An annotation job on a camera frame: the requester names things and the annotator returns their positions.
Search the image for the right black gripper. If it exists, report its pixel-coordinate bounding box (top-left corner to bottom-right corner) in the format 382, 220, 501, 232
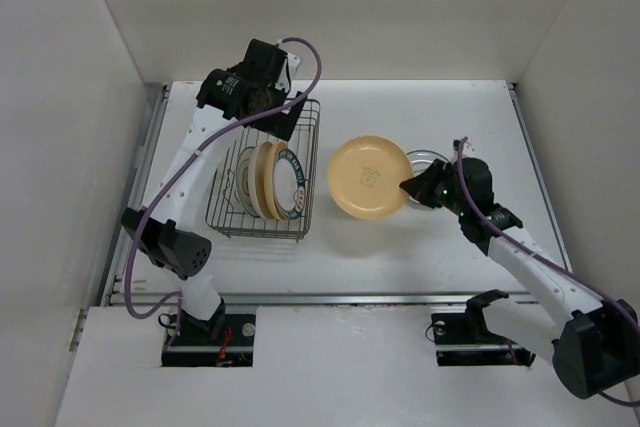
400, 158, 468, 217

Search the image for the white plate green rim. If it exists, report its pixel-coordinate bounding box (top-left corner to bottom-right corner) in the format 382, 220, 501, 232
407, 149, 448, 211

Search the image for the white plate green pattern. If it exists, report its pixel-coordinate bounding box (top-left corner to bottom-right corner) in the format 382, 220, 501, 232
235, 147, 258, 217

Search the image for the cream white plate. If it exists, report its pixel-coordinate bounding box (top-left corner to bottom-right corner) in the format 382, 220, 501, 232
248, 141, 275, 220

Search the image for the yellow plate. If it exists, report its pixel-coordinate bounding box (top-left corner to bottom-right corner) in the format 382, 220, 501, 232
327, 135, 413, 220
272, 142, 297, 220

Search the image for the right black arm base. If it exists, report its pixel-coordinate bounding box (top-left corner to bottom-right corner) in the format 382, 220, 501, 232
425, 289, 536, 367

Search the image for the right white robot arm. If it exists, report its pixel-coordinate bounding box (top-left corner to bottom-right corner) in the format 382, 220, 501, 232
400, 157, 639, 399

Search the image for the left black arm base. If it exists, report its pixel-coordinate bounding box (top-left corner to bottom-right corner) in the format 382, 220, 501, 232
158, 303, 257, 368

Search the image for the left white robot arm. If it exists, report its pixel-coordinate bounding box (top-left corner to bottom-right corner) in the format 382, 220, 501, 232
121, 39, 310, 344

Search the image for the plate with teal lettered band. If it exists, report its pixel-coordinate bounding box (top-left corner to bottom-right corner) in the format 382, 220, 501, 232
273, 148, 306, 220

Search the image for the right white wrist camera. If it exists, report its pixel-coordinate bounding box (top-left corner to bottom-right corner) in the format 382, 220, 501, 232
453, 139, 475, 157

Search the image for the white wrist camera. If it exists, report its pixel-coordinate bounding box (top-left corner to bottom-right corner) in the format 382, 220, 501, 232
275, 52, 302, 93
453, 139, 475, 157

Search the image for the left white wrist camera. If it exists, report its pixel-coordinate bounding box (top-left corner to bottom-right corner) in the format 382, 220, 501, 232
275, 52, 302, 93

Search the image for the grey wire dish rack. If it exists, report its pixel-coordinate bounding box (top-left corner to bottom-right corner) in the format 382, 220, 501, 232
205, 99, 320, 241

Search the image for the aluminium table rail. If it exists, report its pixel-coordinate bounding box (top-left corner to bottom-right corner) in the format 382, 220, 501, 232
97, 80, 554, 308

